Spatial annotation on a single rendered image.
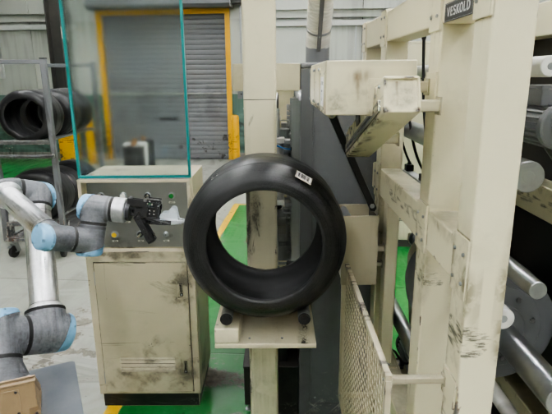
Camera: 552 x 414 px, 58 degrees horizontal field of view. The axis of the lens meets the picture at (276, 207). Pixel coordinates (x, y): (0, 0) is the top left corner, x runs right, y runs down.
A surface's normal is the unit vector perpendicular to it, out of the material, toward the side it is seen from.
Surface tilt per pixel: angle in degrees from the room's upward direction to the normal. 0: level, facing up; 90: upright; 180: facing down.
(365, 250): 90
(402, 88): 72
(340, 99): 90
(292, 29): 90
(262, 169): 42
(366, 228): 90
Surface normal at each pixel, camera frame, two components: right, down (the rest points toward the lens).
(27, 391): 0.40, 0.23
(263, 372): 0.00, 0.25
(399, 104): 0.00, -0.06
